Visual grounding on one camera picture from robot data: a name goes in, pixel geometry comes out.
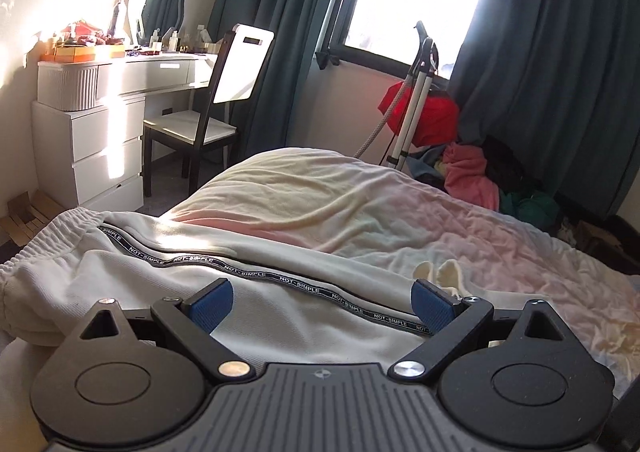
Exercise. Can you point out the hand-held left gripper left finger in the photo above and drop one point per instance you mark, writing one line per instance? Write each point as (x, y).
(214, 304)

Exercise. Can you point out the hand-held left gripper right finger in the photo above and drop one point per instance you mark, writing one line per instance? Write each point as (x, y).
(429, 308)

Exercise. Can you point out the white sweatpants with printed stripe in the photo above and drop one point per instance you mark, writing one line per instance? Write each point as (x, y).
(280, 304)

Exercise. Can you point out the pile of dark clothes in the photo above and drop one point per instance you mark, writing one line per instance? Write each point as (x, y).
(505, 167)

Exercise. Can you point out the cream socks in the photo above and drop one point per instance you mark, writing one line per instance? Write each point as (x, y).
(444, 276)

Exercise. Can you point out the bed with pastel blanket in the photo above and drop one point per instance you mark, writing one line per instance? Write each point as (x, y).
(380, 232)

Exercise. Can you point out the pink garment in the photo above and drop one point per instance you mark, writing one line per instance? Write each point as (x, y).
(472, 175)

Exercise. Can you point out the green garment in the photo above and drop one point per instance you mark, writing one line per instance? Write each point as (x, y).
(531, 207)

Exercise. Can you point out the dark wooden chair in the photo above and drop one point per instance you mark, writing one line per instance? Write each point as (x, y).
(197, 122)

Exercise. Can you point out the red garment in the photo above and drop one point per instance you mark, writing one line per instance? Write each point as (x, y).
(436, 115)

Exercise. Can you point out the cardboard box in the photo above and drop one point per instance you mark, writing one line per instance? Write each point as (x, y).
(27, 217)

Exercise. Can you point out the white vanity dresser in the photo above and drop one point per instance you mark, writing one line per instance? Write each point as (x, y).
(105, 127)

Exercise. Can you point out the garment steamer stand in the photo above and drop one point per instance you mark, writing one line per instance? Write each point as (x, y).
(414, 97)

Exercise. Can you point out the white ribbed storage box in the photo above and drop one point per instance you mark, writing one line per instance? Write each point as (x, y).
(67, 87)

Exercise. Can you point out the dark blue curtain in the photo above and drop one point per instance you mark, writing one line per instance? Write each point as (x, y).
(550, 67)

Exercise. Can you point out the teal curtain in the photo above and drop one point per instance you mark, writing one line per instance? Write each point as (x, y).
(285, 42)

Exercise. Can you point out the orange box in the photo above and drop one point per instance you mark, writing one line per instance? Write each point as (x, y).
(67, 52)

